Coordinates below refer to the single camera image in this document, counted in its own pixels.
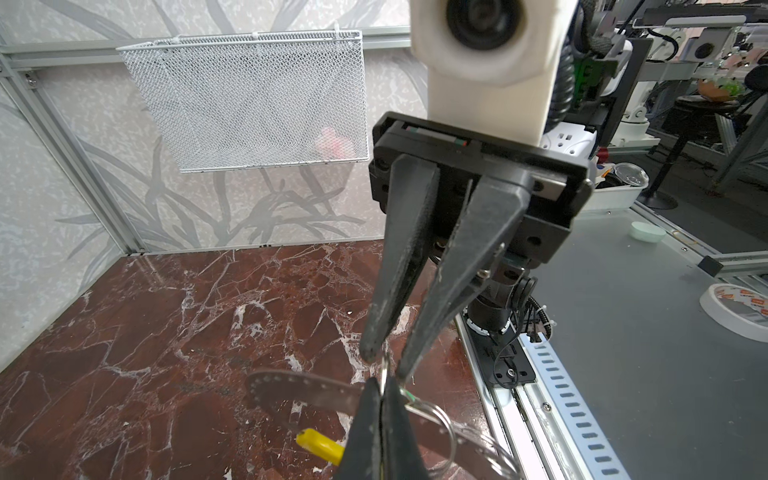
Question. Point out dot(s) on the white bin with jar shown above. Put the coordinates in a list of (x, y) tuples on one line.
[(619, 185)]

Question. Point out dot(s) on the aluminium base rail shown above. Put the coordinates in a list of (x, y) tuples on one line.
[(513, 422)]

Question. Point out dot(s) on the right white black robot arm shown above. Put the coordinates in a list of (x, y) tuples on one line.
[(597, 68)]

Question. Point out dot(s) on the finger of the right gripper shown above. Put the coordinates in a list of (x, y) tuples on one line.
[(413, 191), (484, 228)]

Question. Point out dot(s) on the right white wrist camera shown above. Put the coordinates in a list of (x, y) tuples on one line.
[(491, 65)]

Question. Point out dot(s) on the white wire mesh basket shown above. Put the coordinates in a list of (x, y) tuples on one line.
[(256, 100)]

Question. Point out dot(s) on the slotted grey cable duct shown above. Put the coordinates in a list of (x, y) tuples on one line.
[(578, 442)]

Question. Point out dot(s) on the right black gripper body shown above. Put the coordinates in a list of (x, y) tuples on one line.
[(561, 184)]

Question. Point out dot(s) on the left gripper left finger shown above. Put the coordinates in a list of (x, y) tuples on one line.
[(363, 451)]

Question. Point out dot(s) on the white tape roll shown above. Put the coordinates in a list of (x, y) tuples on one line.
[(740, 310)]

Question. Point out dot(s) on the small mint green disc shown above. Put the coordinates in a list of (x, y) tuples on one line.
[(646, 232)]

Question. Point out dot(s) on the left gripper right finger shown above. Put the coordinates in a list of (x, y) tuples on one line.
[(401, 457)]

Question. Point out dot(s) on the pink object in basket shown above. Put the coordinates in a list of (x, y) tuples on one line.
[(332, 147)]

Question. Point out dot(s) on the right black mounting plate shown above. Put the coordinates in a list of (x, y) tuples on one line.
[(501, 359)]

